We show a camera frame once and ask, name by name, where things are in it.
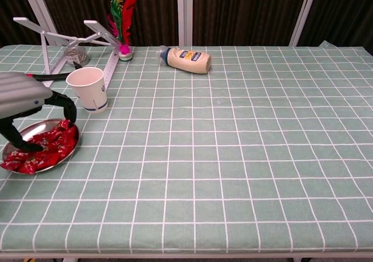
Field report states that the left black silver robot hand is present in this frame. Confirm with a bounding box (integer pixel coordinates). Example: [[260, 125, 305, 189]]
[[0, 72, 78, 153]]

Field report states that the heap of red candies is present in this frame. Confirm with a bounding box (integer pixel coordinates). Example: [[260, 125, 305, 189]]
[[0, 119, 79, 175]]

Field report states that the white paper cup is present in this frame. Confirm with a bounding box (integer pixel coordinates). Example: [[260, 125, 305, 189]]
[[65, 66, 108, 114]]

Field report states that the round metal plate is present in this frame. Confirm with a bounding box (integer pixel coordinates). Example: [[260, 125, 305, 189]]
[[2, 118, 80, 175]]

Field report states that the red black claw hammer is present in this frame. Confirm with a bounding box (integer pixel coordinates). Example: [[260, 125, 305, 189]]
[[25, 61, 85, 84]]

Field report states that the dark brown curtain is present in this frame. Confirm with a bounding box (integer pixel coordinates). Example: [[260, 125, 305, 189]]
[[192, 0, 309, 47], [297, 0, 373, 55], [37, 0, 180, 47], [0, 0, 47, 49]]

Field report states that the silver folding laptop stand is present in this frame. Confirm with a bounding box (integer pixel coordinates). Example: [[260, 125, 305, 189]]
[[13, 16, 125, 91]]

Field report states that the colourful feather shuttlecock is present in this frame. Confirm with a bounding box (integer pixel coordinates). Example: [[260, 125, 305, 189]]
[[107, 0, 138, 62]]

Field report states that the mayonnaise squeeze bottle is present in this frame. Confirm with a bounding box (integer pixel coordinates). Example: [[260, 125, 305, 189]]
[[159, 45, 212, 75]]

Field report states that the green checked tablecloth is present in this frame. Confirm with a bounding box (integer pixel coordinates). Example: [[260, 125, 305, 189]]
[[0, 40, 373, 253]]

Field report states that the white partition post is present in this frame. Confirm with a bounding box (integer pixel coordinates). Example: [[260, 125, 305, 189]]
[[177, 0, 193, 46], [288, 0, 320, 47], [19, 0, 58, 46]]

